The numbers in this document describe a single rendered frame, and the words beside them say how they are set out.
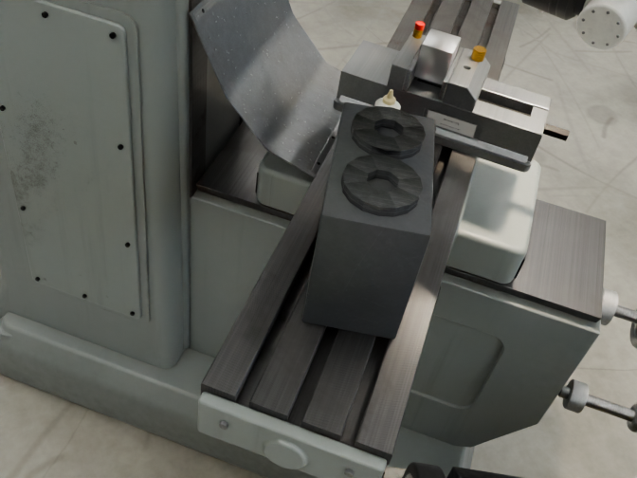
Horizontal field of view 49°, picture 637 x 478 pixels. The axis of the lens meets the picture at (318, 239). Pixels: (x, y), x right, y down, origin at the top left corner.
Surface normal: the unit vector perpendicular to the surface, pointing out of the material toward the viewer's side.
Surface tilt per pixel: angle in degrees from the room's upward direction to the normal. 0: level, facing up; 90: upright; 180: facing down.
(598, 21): 102
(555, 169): 0
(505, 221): 0
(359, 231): 90
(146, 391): 68
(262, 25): 62
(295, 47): 45
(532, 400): 90
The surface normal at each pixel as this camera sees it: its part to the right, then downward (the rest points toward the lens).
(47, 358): -0.25, 0.33
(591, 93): 0.13, -0.69
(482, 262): -0.32, 0.65
